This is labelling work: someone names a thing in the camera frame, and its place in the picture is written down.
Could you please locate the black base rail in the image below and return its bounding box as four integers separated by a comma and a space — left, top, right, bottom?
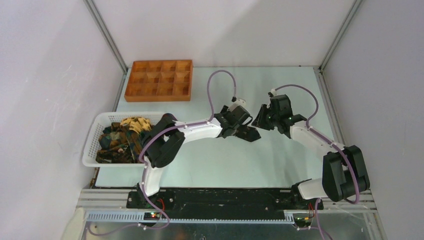
126, 187, 316, 221

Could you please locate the white plastic basket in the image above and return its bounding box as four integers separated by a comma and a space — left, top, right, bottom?
82, 111, 165, 168

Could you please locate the black gold floral tie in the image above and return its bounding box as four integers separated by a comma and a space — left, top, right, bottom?
234, 125, 262, 143

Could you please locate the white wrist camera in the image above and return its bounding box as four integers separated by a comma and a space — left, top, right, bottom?
228, 98, 246, 112
268, 88, 278, 98

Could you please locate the wooden compartment tray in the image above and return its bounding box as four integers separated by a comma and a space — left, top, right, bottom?
124, 59, 193, 103

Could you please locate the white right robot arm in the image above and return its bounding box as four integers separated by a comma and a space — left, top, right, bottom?
252, 93, 370, 209

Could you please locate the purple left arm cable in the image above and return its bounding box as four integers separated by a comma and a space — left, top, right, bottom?
86, 69, 238, 237

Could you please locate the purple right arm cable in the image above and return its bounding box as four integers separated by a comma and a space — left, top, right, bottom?
269, 84, 361, 240

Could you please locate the aluminium frame rail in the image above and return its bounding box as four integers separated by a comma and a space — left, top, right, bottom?
77, 187, 377, 225

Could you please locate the dark red striped tie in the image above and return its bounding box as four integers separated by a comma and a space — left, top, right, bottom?
161, 113, 177, 122

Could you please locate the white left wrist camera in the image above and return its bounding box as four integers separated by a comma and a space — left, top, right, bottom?
228, 98, 246, 112

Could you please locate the green gold patterned tie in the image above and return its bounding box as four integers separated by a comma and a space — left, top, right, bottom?
95, 116, 155, 164

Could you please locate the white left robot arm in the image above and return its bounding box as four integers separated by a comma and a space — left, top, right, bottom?
138, 105, 261, 208

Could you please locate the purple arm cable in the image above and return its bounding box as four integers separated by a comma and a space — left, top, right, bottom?
269, 84, 361, 240
86, 69, 238, 237

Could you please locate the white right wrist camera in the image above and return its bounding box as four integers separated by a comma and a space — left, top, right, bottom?
268, 88, 278, 98

